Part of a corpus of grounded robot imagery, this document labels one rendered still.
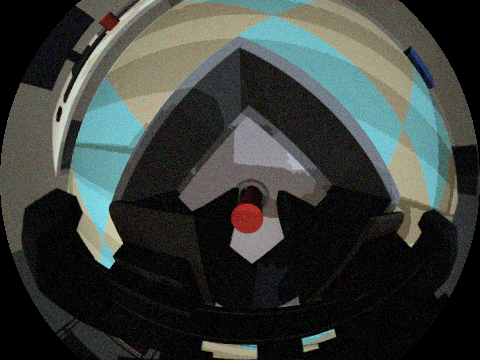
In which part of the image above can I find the red peg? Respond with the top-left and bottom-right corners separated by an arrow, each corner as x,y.
231,185 -> 263,233

